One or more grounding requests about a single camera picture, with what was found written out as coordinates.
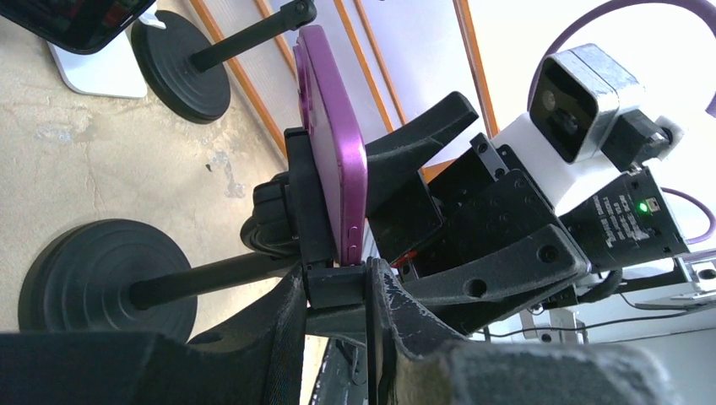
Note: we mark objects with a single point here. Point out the white silver phone stand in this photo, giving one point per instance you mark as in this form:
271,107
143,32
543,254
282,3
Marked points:
112,71

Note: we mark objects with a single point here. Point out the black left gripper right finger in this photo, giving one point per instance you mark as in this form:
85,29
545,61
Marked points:
415,358

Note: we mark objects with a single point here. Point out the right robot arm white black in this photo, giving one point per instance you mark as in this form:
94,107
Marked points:
627,222

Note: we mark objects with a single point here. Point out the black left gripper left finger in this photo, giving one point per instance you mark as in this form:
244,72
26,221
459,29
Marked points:
254,357

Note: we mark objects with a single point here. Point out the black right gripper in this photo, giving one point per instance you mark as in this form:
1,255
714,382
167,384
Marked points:
478,243

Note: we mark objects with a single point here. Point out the black phone on folding stand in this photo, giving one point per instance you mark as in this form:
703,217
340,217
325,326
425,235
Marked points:
79,26

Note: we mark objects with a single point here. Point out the black round base phone stand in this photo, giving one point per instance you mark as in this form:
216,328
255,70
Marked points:
116,275

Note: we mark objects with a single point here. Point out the black phone purple edge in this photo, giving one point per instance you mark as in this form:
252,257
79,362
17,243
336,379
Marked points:
338,148

